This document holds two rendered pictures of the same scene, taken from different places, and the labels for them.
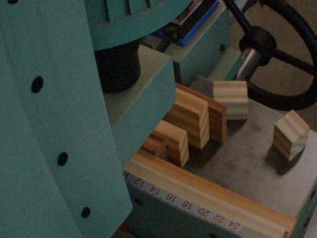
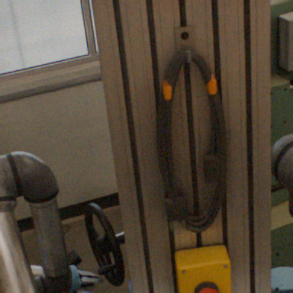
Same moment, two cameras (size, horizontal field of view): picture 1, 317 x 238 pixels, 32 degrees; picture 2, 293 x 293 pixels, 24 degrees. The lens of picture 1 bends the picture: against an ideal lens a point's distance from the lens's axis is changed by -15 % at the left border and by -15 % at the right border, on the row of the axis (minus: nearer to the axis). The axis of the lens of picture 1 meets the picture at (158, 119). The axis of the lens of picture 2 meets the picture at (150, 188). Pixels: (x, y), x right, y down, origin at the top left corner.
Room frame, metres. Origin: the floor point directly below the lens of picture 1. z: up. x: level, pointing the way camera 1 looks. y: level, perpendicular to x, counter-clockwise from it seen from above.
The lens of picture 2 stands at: (2.24, 0.85, 2.18)
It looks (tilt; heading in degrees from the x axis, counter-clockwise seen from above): 32 degrees down; 208
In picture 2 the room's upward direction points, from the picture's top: 6 degrees counter-clockwise
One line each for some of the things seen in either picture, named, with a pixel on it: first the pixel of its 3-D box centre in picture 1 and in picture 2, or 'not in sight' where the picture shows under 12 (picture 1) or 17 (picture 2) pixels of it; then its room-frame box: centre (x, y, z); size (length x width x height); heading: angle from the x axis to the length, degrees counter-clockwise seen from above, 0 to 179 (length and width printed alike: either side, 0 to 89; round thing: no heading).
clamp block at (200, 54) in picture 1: (163, 36); not in sight; (0.61, -0.02, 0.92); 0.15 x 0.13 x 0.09; 50
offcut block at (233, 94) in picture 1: (230, 100); not in sight; (0.48, -0.09, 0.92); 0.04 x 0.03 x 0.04; 81
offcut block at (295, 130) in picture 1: (291, 135); not in sight; (0.41, -0.16, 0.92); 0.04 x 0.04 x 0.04; 29
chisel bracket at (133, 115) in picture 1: (108, 116); not in sight; (0.40, 0.05, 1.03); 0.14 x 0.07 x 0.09; 140
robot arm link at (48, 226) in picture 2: not in sight; (48, 226); (0.96, -0.16, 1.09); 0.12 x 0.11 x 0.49; 46
